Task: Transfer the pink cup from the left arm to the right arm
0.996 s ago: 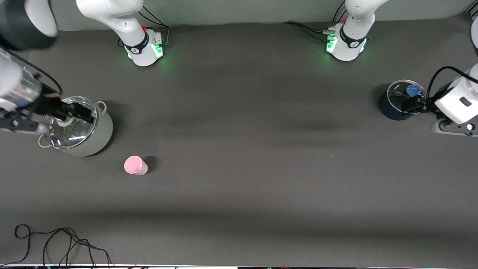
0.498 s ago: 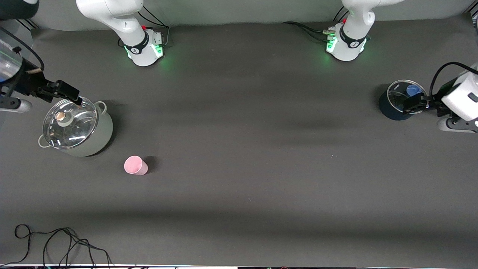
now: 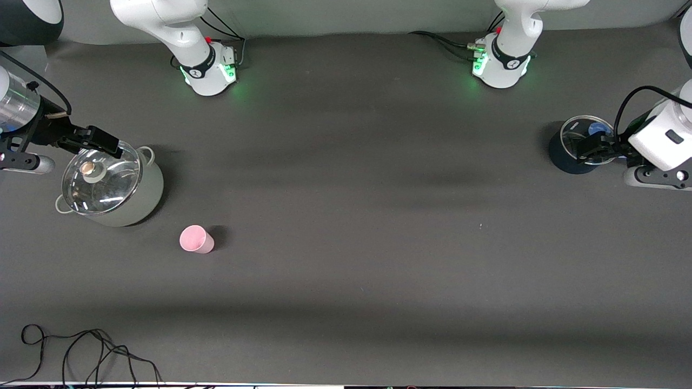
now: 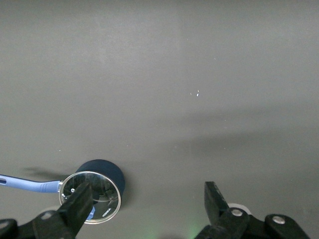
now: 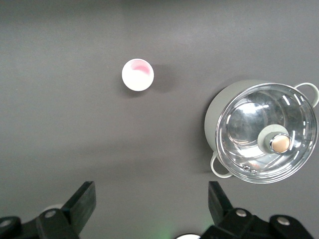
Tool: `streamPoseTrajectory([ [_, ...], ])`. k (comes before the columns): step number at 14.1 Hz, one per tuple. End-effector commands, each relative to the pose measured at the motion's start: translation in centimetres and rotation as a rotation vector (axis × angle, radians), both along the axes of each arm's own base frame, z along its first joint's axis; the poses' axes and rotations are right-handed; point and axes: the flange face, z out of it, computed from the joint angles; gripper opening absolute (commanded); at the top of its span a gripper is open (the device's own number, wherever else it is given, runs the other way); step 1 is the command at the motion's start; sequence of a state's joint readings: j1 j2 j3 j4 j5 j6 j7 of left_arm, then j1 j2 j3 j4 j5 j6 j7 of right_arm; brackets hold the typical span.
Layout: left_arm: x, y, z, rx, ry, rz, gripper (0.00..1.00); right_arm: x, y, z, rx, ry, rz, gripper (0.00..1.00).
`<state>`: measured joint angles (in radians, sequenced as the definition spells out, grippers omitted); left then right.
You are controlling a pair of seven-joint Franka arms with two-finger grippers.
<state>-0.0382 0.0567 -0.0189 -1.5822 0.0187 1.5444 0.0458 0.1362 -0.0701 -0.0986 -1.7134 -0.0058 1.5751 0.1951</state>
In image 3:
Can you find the pink plastic cup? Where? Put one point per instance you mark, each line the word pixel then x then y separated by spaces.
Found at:
pixel 193 239

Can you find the dark blue saucepan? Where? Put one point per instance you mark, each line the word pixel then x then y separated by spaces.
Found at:
pixel 559 159

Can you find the glass saucepan lid blue knob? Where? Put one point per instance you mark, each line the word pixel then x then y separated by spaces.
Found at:
pixel 573 132

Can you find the dark grey table mat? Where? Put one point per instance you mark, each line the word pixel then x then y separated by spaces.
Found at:
pixel 346 281

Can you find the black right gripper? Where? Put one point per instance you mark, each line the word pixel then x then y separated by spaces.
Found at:
pixel 46 130

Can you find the grey-green cooking pot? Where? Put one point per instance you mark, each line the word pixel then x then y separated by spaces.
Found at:
pixel 148 189

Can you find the glass pot lid copper knob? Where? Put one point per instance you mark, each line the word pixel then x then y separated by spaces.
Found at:
pixel 108 186

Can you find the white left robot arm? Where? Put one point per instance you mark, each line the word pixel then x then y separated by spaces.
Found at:
pixel 513 54

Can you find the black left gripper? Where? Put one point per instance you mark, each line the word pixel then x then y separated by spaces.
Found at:
pixel 614 147

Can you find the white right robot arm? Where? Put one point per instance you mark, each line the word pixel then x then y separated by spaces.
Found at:
pixel 173 27

